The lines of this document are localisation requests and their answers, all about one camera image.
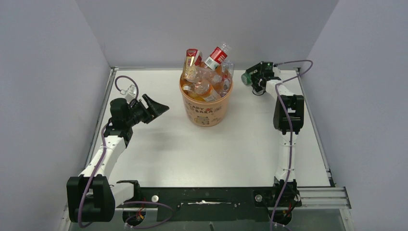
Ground blue pattern clear bottle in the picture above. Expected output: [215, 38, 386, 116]
[220, 60, 234, 96]

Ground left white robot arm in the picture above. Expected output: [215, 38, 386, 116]
[66, 94, 169, 228]

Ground red cap clear bottle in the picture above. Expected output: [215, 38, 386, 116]
[201, 43, 231, 71]

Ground orange cartoon plastic bin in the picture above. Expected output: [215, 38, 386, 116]
[179, 80, 234, 127]

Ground red gold drink bottle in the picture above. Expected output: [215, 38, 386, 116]
[180, 49, 202, 80]

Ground green label bottle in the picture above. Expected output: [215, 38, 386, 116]
[241, 73, 252, 86]

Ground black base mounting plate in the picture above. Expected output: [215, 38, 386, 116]
[122, 186, 302, 226]

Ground crushed clear bottle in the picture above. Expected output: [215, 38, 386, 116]
[194, 66, 223, 86]

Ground orange drink bottle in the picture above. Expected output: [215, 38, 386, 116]
[181, 80, 221, 102]

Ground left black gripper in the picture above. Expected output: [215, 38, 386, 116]
[126, 94, 168, 127]

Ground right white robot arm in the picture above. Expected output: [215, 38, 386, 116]
[242, 62, 305, 205]

